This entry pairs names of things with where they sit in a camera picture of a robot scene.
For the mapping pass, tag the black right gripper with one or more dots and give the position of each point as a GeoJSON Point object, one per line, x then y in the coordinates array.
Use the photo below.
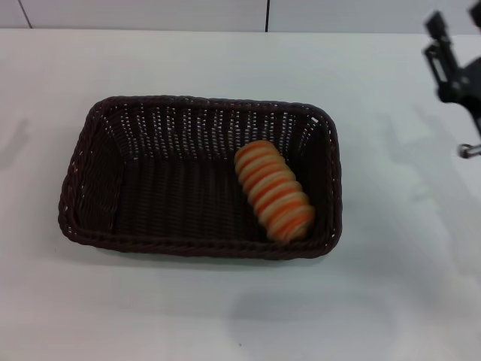
{"type": "Point", "coordinates": [467, 86]}

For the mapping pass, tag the dark brown woven basket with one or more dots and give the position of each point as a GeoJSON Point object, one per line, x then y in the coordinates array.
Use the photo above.
{"type": "Point", "coordinates": [180, 210]}

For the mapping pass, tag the orange striped bread loaf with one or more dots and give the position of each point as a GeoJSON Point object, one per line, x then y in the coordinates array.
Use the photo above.
{"type": "Point", "coordinates": [274, 195]}

